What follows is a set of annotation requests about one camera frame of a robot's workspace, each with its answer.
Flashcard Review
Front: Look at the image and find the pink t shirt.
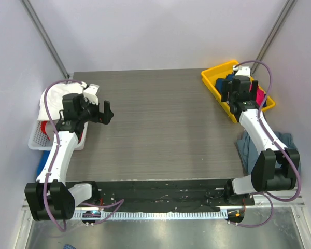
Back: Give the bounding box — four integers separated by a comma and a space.
256, 88, 266, 106

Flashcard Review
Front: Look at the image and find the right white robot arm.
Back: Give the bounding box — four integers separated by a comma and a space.
221, 75, 302, 205

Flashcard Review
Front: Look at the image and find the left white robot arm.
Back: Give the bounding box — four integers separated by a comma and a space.
24, 93, 114, 221

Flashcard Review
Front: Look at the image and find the blue t shirt in tray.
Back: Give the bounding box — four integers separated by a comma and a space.
215, 73, 234, 95

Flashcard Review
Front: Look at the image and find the yellow plastic tray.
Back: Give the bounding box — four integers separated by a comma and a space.
201, 60, 276, 124

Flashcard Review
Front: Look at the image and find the white t shirt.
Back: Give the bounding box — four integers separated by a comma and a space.
37, 82, 87, 121

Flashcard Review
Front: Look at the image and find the white plastic basket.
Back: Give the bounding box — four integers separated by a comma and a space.
28, 121, 88, 151

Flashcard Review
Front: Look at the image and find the grey-blue t shirt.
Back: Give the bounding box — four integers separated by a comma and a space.
236, 130, 297, 175

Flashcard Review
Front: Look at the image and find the blue cloth at left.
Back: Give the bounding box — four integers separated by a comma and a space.
36, 150, 50, 178

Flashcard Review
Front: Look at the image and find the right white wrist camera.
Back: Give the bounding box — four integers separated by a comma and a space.
233, 65, 251, 78

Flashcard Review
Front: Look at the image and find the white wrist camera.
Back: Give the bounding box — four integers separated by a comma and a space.
83, 84, 99, 105
233, 65, 251, 78

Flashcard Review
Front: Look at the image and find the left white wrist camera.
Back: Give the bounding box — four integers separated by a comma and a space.
83, 84, 99, 105

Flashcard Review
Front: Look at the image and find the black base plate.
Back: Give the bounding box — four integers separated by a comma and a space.
69, 178, 257, 212

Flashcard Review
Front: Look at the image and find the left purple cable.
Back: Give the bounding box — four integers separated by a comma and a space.
43, 79, 125, 233

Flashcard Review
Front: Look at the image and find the white slotted cable duct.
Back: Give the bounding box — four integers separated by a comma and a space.
71, 210, 228, 221

